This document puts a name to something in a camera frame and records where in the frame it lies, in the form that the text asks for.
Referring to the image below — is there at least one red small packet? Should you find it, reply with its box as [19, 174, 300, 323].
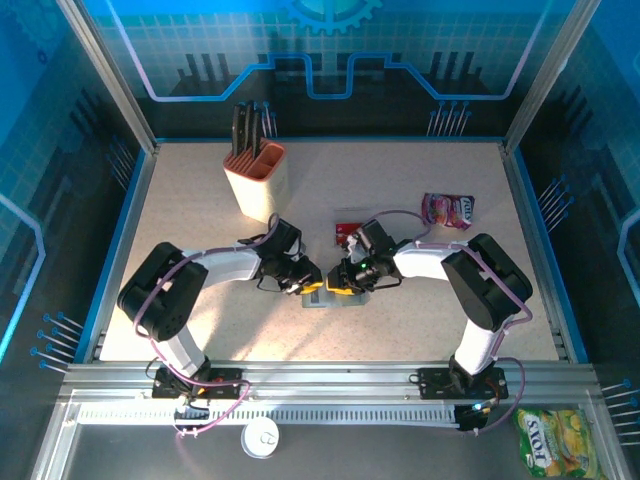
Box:
[334, 221, 364, 248]

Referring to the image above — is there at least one cream orange knife block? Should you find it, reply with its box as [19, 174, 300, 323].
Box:
[222, 141, 290, 225]

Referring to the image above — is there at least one pink candy bag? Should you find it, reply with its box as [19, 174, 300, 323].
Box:
[421, 193, 476, 231]

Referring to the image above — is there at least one white round lid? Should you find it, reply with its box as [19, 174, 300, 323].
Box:
[240, 417, 281, 459]

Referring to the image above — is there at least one black controller box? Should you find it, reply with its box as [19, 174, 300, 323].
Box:
[454, 402, 494, 435]

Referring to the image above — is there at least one green yellow candy bag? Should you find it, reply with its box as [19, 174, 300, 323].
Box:
[512, 407, 604, 479]

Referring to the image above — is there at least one aluminium cross rail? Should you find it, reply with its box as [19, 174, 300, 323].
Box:
[59, 362, 601, 407]

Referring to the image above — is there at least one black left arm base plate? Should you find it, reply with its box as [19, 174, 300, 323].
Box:
[152, 367, 244, 401]

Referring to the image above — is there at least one white slotted cable duct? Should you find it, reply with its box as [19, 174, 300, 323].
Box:
[77, 405, 461, 427]

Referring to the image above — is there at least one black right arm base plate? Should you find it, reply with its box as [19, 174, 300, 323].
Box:
[417, 367, 510, 401]

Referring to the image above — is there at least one black knife handle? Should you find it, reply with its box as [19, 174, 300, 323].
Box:
[239, 101, 256, 154]
[249, 107, 265, 157]
[231, 104, 246, 157]

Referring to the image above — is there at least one aluminium side rail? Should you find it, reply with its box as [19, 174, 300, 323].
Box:
[501, 142, 576, 362]
[82, 144, 161, 364]

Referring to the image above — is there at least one aluminium frame post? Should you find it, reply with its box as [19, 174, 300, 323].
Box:
[502, 0, 601, 156]
[54, 0, 162, 156]

